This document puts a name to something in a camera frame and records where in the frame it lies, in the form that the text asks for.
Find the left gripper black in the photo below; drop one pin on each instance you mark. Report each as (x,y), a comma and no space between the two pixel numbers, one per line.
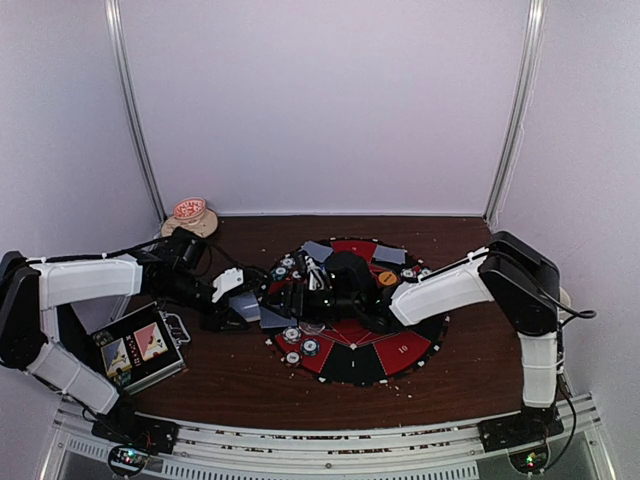
(214,321)

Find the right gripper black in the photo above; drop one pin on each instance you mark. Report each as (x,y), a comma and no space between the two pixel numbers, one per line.
(302,311)

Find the dealt card sector three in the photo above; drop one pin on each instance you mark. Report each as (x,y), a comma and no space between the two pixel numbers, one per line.
(272,320)

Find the green fifty chips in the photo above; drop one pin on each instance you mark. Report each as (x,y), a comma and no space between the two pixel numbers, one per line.
(310,347)
(280,273)

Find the blue playing card deck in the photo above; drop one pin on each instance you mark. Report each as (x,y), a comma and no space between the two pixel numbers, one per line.
(247,306)

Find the orange big blind button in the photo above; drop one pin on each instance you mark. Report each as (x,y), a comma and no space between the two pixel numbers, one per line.
(387,278)

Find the clear acrylic dealer button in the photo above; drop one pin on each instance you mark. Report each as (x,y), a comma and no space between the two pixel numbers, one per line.
(312,329)

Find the dealt card sector seven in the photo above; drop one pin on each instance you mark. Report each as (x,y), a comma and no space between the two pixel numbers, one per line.
(388,254)

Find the dealt card sector five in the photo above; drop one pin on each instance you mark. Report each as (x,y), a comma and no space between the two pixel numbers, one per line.
(317,251)

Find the brown hundred chip sector two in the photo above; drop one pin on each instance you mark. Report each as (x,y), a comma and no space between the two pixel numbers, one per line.
(292,359)

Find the blue ten chips sector eight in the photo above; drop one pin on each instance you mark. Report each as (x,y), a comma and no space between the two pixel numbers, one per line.
(409,274)

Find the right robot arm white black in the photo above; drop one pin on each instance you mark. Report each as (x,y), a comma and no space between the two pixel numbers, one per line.
(520,286)

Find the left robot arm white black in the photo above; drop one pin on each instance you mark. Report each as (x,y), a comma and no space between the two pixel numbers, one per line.
(43,336)

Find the round red black poker mat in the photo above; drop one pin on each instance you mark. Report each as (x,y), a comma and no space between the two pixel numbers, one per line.
(356,354)

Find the round wooden plate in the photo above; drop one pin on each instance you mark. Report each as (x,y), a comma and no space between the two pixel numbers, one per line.
(204,226)

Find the red white patterned bowl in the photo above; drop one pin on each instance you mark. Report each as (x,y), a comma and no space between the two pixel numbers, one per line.
(190,210)

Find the aluminium poker case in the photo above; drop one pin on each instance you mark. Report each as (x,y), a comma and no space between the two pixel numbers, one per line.
(141,348)

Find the cream ceramic mug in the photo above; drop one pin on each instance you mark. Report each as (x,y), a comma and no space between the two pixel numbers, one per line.
(564,300)

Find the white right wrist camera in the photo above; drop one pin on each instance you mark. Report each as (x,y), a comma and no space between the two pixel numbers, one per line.
(311,271)

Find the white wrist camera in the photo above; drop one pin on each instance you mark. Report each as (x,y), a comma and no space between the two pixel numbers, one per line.
(311,271)
(225,282)

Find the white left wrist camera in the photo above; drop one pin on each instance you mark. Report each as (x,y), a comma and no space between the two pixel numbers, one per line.
(225,282)

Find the front aluminium rail base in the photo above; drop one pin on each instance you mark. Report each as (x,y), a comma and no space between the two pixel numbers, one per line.
(452,450)

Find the right aluminium frame post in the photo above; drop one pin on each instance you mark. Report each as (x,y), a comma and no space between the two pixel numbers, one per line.
(515,127)

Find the aluminium frame post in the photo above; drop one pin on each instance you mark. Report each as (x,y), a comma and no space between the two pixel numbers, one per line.
(117,37)
(515,127)

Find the left aluminium frame post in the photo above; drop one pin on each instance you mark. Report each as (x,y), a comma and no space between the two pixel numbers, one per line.
(117,37)

